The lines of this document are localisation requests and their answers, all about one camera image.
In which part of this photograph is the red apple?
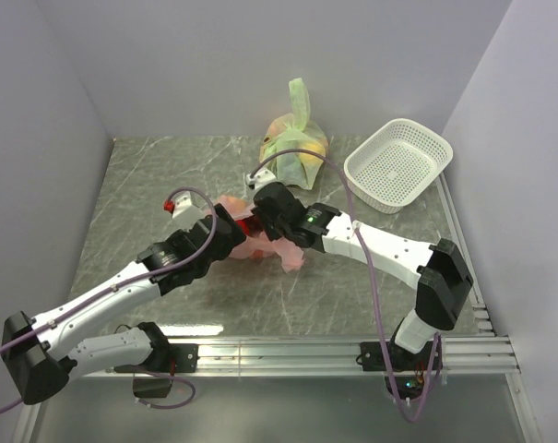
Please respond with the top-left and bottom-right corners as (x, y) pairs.
(236, 215), (264, 238)

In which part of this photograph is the pink plastic bag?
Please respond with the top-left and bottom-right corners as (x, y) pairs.
(204, 194), (307, 274)

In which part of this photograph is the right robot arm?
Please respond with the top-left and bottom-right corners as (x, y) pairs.
(252, 182), (473, 371)

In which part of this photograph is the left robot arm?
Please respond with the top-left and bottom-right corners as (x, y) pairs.
(1, 204), (246, 405)

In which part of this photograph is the fruit in pink bag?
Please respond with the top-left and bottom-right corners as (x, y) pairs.
(217, 195), (252, 220)

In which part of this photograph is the yellow fruit in green bag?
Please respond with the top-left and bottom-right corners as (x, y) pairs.
(298, 142), (326, 168)

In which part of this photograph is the green plastic bag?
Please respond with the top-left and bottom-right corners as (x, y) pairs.
(259, 78), (328, 190)

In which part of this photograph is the orange fruit in green bag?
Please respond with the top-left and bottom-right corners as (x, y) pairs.
(263, 113), (295, 144)

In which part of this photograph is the white perforated plastic basket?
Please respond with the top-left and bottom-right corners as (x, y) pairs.
(343, 118), (453, 214)

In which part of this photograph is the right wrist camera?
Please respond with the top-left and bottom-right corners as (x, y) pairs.
(244, 168), (277, 190)

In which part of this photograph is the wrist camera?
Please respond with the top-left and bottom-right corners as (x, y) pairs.
(163, 191), (205, 231)
(244, 168), (277, 190)

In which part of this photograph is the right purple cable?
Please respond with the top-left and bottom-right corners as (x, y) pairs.
(255, 148), (445, 424)

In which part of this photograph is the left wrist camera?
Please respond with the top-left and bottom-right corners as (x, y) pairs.
(163, 191), (205, 231)

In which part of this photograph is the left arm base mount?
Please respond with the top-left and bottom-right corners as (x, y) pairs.
(132, 343), (198, 400)

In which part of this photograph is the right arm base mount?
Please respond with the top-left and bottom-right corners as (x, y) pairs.
(356, 341), (433, 402)

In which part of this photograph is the aluminium front rail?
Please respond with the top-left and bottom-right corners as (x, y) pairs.
(79, 335), (522, 378)

